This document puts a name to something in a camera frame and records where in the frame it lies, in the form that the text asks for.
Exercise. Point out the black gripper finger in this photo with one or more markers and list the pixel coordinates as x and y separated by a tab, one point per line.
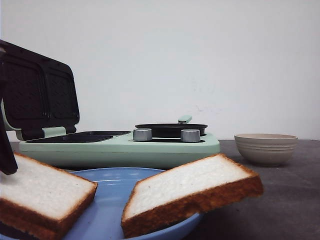
8	164

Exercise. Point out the mint green hinged lid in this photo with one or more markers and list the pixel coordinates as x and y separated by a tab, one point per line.
39	94

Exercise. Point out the beige ribbed bowl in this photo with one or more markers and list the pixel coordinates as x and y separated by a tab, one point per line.
266	149

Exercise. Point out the silver control knob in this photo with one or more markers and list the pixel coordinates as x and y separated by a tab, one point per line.
190	136
142	134

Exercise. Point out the right silver control knob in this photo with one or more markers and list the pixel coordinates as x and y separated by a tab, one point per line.
190	136

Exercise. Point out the left silver control knob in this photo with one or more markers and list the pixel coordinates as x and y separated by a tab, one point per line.
142	134

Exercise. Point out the blue round plate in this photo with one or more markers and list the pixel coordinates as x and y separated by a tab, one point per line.
102	219

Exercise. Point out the white bread slice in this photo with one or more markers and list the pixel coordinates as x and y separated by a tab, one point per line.
174	195
41	200

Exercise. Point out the black round frying pan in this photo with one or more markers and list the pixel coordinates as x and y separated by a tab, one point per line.
173	130

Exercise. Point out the mint green breakfast maker base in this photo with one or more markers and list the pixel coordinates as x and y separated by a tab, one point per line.
120	151

